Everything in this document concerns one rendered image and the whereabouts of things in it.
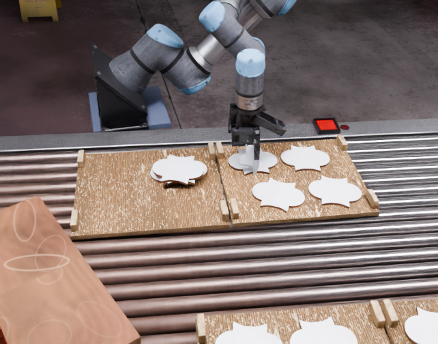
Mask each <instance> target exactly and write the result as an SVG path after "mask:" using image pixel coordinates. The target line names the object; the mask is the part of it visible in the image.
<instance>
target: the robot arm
mask: <svg viewBox="0 0 438 344"><path fill-rule="evenodd" d="M296 1H297V0H217V1H212V2H211V3H210V4H209V5H208V6H207V7H206V8H205V9H204V10H203V11H202V12H201V14H200V16H199V21H200V23H201V24H202V25H203V26H204V27H205V29H206V30H207V31H208V32H210V34H209V35H208V36H207V37H206V38H205V39H204V40H203V41H202V42H201V43H200V44H199V45H198V46H191V47H189V48H188V49H187V50H185V49H184V48H183V45H184V43H183V41H182V40H181V38H179V37H178V35H177V34H176V33H174V32H173V31H172V30H170V29H169V28H168V27H166V26H164V25H161V24H156V25H154V26H153V27H152V28H151V29H150V30H148V31H147V33H146V34H145V35H144V36H143V37H142V38H141V39H140V40H139V41H138V42H137V43H136V44H135V45H134V46H133V47H132V48H131V49H130V50H129V51H128V52H126V53H124V54H122V55H120V56H118V57H116V58H114V59H113V60H112V61H111V62H110V63H109V66H110V69H111V71H112V72H113V74H114V75H115V76H116V78H117V79H118V80H119V81H120V82H121V83H122V84H123V85H124V86H125V87H127V88H128V89H129V90H130V91H132V92H134V93H136V94H142V93H143V92H144V90H145V89H146V87H147V85H148V83H149V81H150V79H151V77H152V76H153V75H154V74H155V73H156V72H157V71H158V70H159V71H160V72H161V73H162V74H163V75H164V76H165V77H166V78H167V79H168V80H170V82H172V84H174V86H176V88H177V89H179V90H180V91H181V92H182V93H184V94H186V95H192V94H195V93H196V92H198V91H200V90H201V89H202V88H204V86H206V84H207V83H208V82H209V81H210V79H211V73H212V72H213V65H214V64H215V63H216V62H217V61H218V60H219V59H220V58H221V57H223V56H224V55H225V54H226V53H227V52H229V53H230V54H231V55H232V56H233V57H234V58H235V59H236V60H237V61H236V64H235V66H236V90H235V103H233V104H230V112H229V128H230V126H231V129H230V130H229V129H228V133H231V142H232V147H235V146H238V147H243V146H245V145H246V153H245V154H244V155H243V156H241V157H240V158H239V163H240V164H242V165H247V166H251V167H253V175H256V173H257V171H258V169H259V159H260V128H259V127H260V126H261V127H263V128H265V129H267V130H270V131H272V132H274V133H276V134H278V135H280V136H283V134H284V133H285V132H286V131H287V129H286V126H285V124H284V122H283V121H280V120H279V119H276V118H275V117H272V116H271V115H268V114H267V113H264V112H263V111H261V105H262V102H263V81H264V71H265V47H264V44H263V43H262V41H261V40H260V39H258V38H255V37H252V36H251V35H250V34H249V32H250V31H251V30H252V29H253V28H254V27H256V26H257V25H258V24H259V23H260V22H261V21H262V20H263V19H264V18H272V17H273V16H274V15H276V16H283V14H286V13H287V12H288V11H289V10H290V9H291V8H292V6H293V5H294V3H295V2H296ZM252 142H253V146H252Z"/></svg>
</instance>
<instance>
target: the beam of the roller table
mask: <svg viewBox="0 0 438 344"><path fill-rule="evenodd" d="M337 123H338V125H339V127H340V126H341V125H347V126H348V127H349V129H348V130H343V129H341V128H340V129H341V131H340V134H341V135H342V136H343V137H344V139H354V138H370V137H400V136H416V135H432V134H438V118H436V119H404V120H387V121H354V122H337ZM285 126H286V129H287V131H286V132H285V133H284V134H283V136H280V135H278V134H276V133H274V132H272V131H270V130H267V129H265V128H263V127H261V126H260V127H259V128H260V143H262V142H279V141H309V140H324V139H336V138H337V135H338V134H320V135H318V134H317V131H316V129H315V127H314V124H287V125H285ZM228 129H229V127H221V128H188V129H171V130H138V131H121V132H89V133H72V134H39V135H22V136H5V137H0V154H17V153H33V152H64V151H78V150H81V149H83V150H95V149H125V148H141V147H171V146H187V145H208V143H214V145H216V142H221V144H232V142H231V133H228Z"/></svg>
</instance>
